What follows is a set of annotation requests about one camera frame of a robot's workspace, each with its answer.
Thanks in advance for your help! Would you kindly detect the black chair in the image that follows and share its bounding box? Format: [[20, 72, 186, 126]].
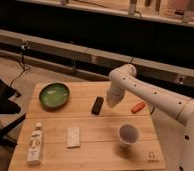
[[0, 67, 27, 165]]

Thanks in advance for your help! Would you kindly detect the white paper cup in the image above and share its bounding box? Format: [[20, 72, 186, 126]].
[[118, 124, 139, 148]]

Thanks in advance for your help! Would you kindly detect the black floor cable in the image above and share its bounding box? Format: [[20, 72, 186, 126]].
[[0, 44, 32, 88]]

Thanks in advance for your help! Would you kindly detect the white plastic bottle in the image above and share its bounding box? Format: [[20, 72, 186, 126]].
[[27, 122, 43, 165]]

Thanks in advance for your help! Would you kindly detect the green ceramic bowl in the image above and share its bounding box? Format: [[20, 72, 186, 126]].
[[39, 83, 70, 109]]

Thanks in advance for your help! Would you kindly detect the orange carrot toy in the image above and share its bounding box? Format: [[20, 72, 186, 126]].
[[131, 102, 146, 113]]

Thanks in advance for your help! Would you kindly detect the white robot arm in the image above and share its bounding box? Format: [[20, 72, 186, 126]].
[[106, 64, 194, 171]]

